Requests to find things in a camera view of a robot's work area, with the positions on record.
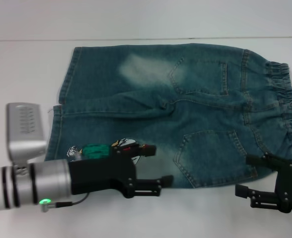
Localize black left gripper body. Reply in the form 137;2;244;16
68;155;137;199

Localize blue denim shorts with print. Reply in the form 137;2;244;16
44;43;292;189

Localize silver camera cable plug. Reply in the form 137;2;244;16
71;151;84;162

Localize thin dark arm cable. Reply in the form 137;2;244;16
40;193;90;213

